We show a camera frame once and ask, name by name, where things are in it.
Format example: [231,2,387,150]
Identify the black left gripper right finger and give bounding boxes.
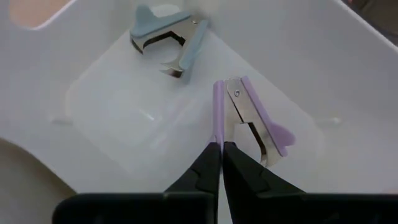
[221,141,398,224]

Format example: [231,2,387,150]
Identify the white plastic bin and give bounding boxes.
[0,0,398,224]

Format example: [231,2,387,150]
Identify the light blue staple remover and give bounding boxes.
[129,4,210,78]

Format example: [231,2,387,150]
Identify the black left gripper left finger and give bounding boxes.
[52,141,223,224]

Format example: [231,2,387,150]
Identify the purple staple remover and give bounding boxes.
[212,75,296,168]

